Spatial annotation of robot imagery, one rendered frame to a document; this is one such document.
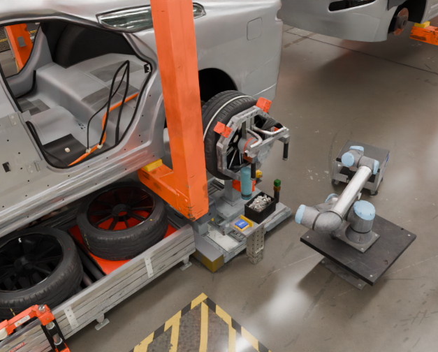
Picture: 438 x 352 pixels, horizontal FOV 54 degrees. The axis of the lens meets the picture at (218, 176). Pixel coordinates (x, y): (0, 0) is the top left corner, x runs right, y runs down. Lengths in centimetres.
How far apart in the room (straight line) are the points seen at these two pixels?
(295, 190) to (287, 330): 150
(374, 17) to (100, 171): 352
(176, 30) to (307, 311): 206
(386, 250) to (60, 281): 222
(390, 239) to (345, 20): 277
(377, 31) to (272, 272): 315
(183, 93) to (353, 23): 314
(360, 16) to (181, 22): 319
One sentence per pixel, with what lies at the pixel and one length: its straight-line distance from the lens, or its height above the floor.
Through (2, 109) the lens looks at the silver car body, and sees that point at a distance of 266.
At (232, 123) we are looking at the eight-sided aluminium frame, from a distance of 301.
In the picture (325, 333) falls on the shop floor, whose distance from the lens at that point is 314.
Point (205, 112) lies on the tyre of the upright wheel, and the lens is 309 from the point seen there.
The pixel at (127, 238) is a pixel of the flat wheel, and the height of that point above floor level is 49.
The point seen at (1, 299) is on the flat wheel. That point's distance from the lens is 300.
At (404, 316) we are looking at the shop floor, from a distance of 335.
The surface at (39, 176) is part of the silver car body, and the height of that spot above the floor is 104.
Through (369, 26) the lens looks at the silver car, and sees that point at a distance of 534.
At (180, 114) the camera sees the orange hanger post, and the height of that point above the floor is 138.
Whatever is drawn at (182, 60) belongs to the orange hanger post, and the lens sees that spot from 243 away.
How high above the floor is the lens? 262
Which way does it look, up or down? 38 degrees down
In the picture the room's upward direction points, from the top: 3 degrees counter-clockwise
